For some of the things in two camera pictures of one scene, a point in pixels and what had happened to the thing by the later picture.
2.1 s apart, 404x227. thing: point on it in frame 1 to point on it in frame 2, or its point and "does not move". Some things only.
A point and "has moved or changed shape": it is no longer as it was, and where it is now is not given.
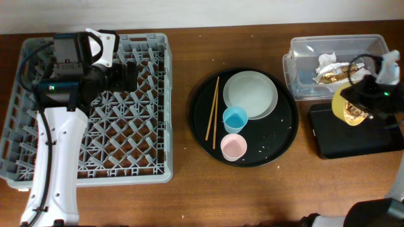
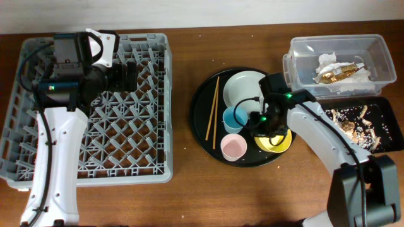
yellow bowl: (339, 103) to (274, 144)
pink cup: (233, 147) does not move
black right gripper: (349, 94) to (272, 130)
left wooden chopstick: (214, 101) does not move
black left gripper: (122, 84) does not move
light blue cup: (234, 118) does not move
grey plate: (254, 91) does not move
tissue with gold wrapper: (333, 75) does not move
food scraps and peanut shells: (353, 113) has moved or changed shape
